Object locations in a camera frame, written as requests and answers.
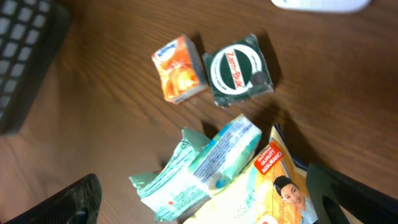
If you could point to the dark green round-logo packet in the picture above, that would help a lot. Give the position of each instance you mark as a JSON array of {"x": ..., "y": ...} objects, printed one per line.
[{"x": 237, "y": 72}]

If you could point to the yellow snack bag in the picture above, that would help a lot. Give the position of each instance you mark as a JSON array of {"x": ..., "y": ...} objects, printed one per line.
[{"x": 270, "y": 189}]

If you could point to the teal wipes packet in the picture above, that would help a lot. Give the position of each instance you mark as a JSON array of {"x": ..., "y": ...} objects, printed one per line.
[{"x": 199, "y": 168}]

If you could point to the orange tissue packet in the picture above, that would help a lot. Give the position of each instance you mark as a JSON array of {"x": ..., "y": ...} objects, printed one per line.
[{"x": 180, "y": 69}]

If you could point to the white barcode scanner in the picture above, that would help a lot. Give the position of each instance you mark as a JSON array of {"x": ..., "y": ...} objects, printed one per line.
[{"x": 332, "y": 6}]

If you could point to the dark grey plastic basket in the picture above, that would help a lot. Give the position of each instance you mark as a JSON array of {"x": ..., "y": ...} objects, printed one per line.
[{"x": 32, "y": 32}]

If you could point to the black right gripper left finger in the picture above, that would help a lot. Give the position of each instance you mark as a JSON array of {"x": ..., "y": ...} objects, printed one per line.
[{"x": 79, "y": 203}]

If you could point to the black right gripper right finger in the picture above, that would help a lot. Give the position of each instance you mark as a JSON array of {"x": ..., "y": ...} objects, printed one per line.
[{"x": 332, "y": 192}]

